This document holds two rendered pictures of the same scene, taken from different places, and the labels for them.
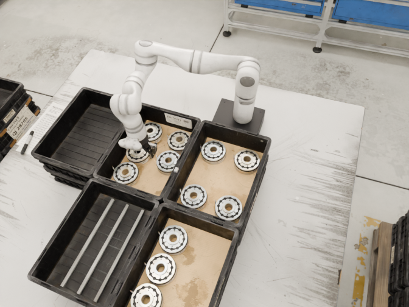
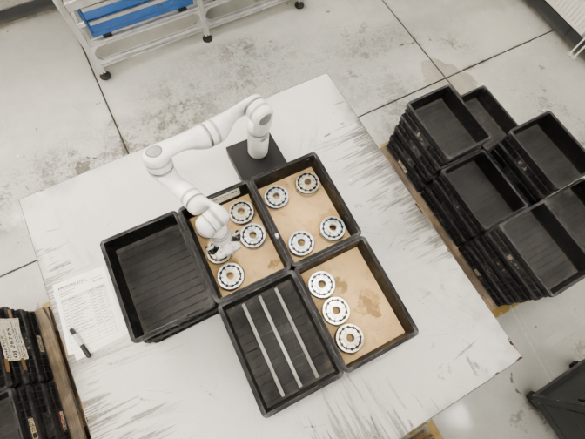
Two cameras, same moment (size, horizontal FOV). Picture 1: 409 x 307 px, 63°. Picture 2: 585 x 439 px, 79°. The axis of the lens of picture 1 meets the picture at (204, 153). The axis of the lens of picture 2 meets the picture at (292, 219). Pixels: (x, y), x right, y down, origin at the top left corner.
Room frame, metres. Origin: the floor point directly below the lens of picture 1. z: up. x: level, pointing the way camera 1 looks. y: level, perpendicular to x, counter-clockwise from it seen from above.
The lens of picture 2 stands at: (0.41, 0.42, 2.22)
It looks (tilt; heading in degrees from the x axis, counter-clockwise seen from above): 70 degrees down; 301
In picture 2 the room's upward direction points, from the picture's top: 6 degrees clockwise
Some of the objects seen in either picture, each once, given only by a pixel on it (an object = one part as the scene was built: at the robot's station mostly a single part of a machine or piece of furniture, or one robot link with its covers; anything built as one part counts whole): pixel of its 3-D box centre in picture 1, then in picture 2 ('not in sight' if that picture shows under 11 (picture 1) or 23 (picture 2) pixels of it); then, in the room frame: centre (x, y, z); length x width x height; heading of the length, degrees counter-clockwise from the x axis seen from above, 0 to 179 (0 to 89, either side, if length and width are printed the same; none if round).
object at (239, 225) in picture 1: (220, 169); (304, 206); (0.64, -0.05, 0.92); 0.40 x 0.30 x 0.02; 153
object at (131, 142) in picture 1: (133, 133); (222, 238); (0.78, 0.26, 1.03); 0.11 x 0.09 x 0.06; 157
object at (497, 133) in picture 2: not in sight; (475, 127); (0.19, -1.42, 0.26); 0.40 x 0.30 x 0.23; 154
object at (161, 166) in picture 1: (168, 161); (252, 235); (0.74, 0.15, 0.86); 0.10 x 0.10 x 0.01
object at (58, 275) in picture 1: (101, 243); (279, 339); (0.42, 0.40, 0.87); 0.40 x 0.30 x 0.11; 153
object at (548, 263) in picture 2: not in sight; (519, 257); (-0.36, -0.71, 0.37); 0.40 x 0.30 x 0.45; 154
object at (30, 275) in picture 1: (97, 239); (279, 339); (0.42, 0.40, 0.92); 0.40 x 0.30 x 0.02; 153
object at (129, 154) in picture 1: (137, 151); (218, 250); (0.81, 0.28, 0.86); 0.10 x 0.10 x 0.01
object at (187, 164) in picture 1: (220, 176); (303, 211); (0.64, -0.05, 0.87); 0.40 x 0.30 x 0.11; 153
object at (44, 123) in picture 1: (50, 129); (87, 310); (1.12, 0.77, 0.70); 0.33 x 0.23 x 0.01; 154
